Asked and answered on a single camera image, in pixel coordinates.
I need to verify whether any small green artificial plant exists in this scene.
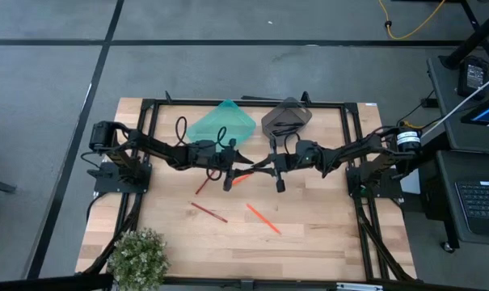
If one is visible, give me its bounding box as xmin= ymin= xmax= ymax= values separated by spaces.
xmin=106 ymin=227 xmax=171 ymax=291

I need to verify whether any black stand leg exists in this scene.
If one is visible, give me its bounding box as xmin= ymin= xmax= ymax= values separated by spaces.
xmin=441 ymin=0 xmax=489 ymax=70

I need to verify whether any black power adapter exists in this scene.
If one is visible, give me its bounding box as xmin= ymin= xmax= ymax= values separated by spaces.
xmin=457 ymin=56 xmax=489 ymax=99

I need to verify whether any yellow floor cable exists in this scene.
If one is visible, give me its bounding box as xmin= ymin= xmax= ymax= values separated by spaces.
xmin=378 ymin=0 xmax=447 ymax=41

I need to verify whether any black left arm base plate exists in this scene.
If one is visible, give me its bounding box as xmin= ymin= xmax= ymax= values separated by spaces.
xmin=93 ymin=161 xmax=153 ymax=195

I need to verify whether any black laptop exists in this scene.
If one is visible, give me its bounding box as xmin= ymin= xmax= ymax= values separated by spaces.
xmin=453 ymin=179 xmax=489 ymax=240

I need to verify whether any grey translucent plastic bin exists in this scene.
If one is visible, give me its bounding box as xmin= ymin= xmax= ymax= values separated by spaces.
xmin=260 ymin=96 xmax=313 ymax=147

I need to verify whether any white cable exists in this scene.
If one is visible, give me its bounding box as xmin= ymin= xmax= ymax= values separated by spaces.
xmin=420 ymin=71 xmax=489 ymax=139

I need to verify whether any teal translucent plastic bin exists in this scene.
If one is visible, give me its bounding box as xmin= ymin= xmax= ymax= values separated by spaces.
xmin=186 ymin=99 xmax=257 ymax=154

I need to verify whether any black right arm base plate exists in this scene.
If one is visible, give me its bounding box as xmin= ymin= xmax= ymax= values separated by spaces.
xmin=346 ymin=165 xmax=403 ymax=200

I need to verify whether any dark red pencil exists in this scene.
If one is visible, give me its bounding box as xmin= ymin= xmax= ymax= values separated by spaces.
xmin=194 ymin=169 xmax=217 ymax=196
xmin=190 ymin=202 xmax=229 ymax=224

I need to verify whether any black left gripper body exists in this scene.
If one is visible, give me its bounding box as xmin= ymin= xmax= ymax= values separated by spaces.
xmin=217 ymin=138 xmax=242 ymax=192

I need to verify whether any orange pencil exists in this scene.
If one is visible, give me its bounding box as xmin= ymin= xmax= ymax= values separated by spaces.
xmin=246 ymin=203 xmax=282 ymax=235
xmin=231 ymin=172 xmax=254 ymax=187

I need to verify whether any silver metal clamp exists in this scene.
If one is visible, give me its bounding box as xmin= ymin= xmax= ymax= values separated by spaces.
xmin=335 ymin=282 xmax=385 ymax=291

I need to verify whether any black cable bundle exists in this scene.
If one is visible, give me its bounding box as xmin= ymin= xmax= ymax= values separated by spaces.
xmin=82 ymin=192 xmax=145 ymax=280
xmin=355 ymin=197 xmax=415 ymax=282

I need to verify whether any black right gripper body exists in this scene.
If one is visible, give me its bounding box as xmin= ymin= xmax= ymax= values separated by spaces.
xmin=268 ymin=134 xmax=296 ymax=194

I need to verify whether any black aluminium table frame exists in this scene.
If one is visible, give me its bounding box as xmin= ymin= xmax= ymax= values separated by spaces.
xmin=82 ymin=91 xmax=415 ymax=291

